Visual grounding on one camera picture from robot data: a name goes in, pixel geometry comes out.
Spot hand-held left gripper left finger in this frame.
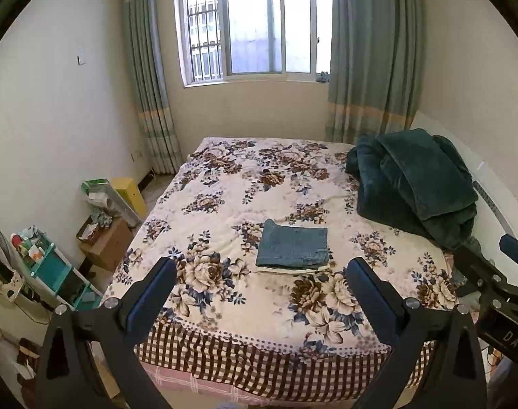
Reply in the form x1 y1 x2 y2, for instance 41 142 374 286
37 257 178 409

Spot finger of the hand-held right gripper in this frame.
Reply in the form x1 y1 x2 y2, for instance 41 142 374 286
499 233 518 274
454 238 516 304

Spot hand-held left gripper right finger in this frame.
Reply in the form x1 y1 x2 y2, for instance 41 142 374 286
345 257 488 409

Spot blue denim pants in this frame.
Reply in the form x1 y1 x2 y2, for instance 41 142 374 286
255 218 330 270

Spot white headboard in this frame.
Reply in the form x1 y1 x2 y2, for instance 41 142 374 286
409 110 518 267

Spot brown cardboard box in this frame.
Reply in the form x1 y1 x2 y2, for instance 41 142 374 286
76 216 135 272

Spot white folded cloth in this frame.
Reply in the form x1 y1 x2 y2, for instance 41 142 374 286
258 263 332 275

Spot white long panel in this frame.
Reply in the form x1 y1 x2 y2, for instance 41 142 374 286
106 183 143 228

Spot yellow box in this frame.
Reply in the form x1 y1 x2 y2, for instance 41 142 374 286
111 177 149 219

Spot teal shelf rack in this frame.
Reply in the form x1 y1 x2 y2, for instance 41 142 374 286
11 225 105 311

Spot dark green blanket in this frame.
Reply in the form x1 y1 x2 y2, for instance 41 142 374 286
345 130 480 251

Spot floral bed sheet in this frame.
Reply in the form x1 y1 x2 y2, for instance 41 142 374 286
100 136 470 397

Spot green cardboard box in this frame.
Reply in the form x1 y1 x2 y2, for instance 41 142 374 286
81 178 115 197

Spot pink checked mattress cover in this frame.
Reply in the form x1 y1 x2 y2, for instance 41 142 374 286
140 360 413 406

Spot white electric fan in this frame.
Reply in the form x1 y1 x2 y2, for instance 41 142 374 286
0 221 26 304

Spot green striped curtain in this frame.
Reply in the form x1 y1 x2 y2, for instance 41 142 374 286
324 0 424 146
122 0 186 176

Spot window with white frame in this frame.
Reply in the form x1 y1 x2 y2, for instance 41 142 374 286
175 0 333 89

